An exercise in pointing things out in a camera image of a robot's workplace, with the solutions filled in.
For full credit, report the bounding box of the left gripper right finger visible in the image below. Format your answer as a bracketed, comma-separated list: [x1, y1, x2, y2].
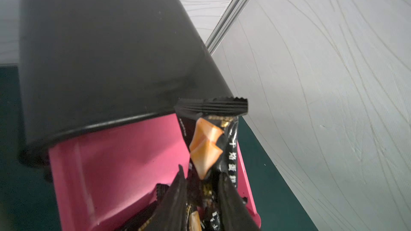
[218, 173, 260, 231]

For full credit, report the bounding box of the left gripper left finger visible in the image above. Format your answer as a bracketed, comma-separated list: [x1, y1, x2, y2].
[144, 165, 187, 231]

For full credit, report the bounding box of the pink top drawer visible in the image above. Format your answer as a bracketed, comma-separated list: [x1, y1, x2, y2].
[49, 113, 261, 231]

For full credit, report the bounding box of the black cookie packet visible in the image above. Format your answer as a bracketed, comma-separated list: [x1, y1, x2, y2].
[174, 97, 248, 231]

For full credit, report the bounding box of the black pink drawer cabinet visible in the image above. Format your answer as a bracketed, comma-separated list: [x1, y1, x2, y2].
[18, 0, 231, 168]

